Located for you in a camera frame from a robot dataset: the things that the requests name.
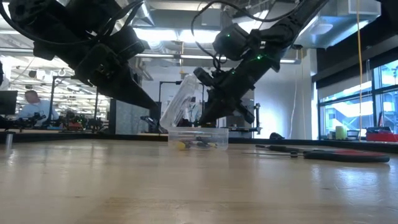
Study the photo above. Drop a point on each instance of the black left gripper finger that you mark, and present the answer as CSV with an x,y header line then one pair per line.
x,y
127,87

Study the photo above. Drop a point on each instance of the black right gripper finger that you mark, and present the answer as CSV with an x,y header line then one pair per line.
x,y
213,110
246,113

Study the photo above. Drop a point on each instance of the clear plastic supply box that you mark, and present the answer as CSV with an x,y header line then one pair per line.
x,y
199,133

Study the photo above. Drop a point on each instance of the yellow highlighter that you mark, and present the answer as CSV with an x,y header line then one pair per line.
x,y
181,145

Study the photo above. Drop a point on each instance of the red and black scissors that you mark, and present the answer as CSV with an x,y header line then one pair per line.
x,y
342,157

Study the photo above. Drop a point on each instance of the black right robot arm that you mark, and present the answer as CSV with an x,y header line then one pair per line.
x,y
289,28

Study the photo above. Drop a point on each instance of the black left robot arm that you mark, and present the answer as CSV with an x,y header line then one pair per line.
x,y
31,15

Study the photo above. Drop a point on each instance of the red box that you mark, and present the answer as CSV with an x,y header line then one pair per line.
x,y
381,137

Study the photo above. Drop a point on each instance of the black robot workstation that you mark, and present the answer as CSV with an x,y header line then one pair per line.
x,y
257,116

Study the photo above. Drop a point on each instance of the grey partition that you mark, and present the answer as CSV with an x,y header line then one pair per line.
x,y
130,121

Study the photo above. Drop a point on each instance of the black dome object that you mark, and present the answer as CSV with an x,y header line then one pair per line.
x,y
276,136

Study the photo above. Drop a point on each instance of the person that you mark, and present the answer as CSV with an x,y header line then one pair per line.
x,y
37,109

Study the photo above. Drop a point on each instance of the green cup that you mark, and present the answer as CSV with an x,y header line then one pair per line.
x,y
340,133

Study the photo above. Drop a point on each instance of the black monitor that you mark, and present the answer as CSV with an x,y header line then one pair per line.
x,y
7,102

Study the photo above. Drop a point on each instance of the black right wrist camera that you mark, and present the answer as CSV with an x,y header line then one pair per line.
x,y
231,42

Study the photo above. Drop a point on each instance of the black aluminium table frame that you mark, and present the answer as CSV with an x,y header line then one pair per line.
x,y
37,137

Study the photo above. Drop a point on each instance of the silver post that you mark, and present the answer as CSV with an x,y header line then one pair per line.
x,y
9,141

